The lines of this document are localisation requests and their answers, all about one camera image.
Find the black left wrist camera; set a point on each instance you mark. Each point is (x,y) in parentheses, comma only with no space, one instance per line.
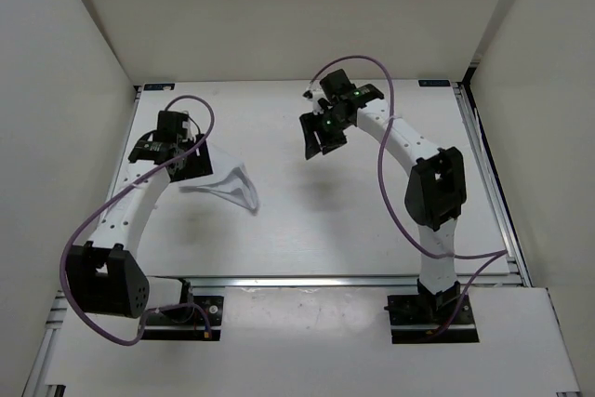
(172,127)

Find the blue right corner label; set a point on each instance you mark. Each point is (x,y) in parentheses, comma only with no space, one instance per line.
(433,83)

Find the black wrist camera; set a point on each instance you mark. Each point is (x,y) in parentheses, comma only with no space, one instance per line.
(336,83)
(172,127)

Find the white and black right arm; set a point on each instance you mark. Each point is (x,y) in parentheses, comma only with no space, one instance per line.
(436,185)

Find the white skirt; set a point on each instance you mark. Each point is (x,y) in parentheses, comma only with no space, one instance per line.
(229,181)

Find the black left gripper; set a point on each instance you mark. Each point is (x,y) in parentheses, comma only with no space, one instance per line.
(201,165)

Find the aluminium front table rail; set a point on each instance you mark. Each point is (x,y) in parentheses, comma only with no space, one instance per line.
(303,281)

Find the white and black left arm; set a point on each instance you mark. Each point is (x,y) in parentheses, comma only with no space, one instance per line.
(98,271)

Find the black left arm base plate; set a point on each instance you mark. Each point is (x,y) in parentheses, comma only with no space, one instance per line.
(187,324)

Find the blue corner label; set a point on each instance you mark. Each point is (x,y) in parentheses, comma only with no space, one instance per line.
(433,83)
(158,86)

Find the blue left corner label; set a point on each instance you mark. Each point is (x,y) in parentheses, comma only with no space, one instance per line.
(158,86)

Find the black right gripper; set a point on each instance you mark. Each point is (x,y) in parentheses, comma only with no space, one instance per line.
(310,123)

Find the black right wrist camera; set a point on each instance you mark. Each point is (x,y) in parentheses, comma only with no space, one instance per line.
(336,83)

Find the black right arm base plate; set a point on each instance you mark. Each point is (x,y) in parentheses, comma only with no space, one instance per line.
(412,322)

